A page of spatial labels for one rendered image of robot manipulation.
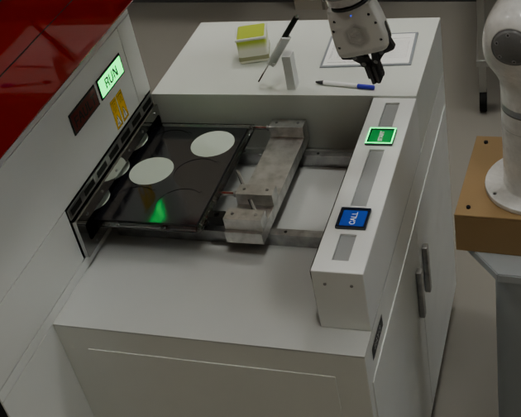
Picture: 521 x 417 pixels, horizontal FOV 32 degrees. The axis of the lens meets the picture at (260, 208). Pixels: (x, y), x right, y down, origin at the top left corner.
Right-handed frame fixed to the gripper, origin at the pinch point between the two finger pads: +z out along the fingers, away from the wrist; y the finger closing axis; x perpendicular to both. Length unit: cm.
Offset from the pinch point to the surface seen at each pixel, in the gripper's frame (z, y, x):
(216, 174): 13.7, -39.1, -6.4
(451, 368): 110, -17, 24
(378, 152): 15.5, -3.3, -4.6
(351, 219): 14.6, -3.8, -26.5
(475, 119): 109, -24, 150
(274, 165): 17.9, -28.9, 0.0
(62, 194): -2, -59, -29
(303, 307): 26.8, -15.5, -35.5
